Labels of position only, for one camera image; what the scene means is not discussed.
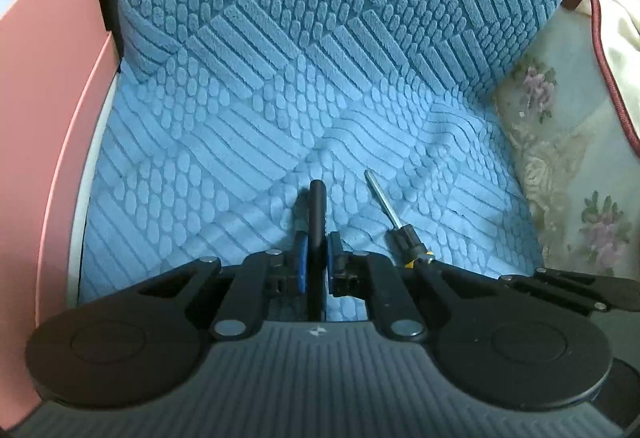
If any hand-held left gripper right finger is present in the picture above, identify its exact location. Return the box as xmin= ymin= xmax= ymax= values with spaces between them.
xmin=326 ymin=232 xmax=507 ymax=342

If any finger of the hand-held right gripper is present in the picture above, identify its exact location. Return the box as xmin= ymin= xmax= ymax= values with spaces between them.
xmin=500 ymin=267 xmax=640 ymax=315

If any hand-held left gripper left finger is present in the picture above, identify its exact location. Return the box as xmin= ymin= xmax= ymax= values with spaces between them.
xmin=134 ymin=231 xmax=309 ymax=340

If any black stick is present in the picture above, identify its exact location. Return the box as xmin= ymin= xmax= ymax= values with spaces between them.
xmin=307 ymin=179 xmax=329 ymax=322

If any yellow black screwdriver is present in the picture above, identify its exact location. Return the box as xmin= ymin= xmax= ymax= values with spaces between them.
xmin=364 ymin=169 xmax=435 ymax=270

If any pink cardboard box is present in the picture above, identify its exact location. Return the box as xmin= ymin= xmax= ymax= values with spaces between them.
xmin=0 ymin=0 xmax=121 ymax=419

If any floral cushion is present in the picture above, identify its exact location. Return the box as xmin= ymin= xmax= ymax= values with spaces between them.
xmin=492 ymin=10 xmax=640 ymax=278

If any blue textured sofa cover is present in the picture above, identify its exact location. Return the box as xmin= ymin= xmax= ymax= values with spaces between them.
xmin=79 ymin=0 xmax=607 ymax=323

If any cream cloth with red piping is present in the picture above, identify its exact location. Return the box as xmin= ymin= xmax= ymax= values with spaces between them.
xmin=560 ymin=0 xmax=640 ymax=150

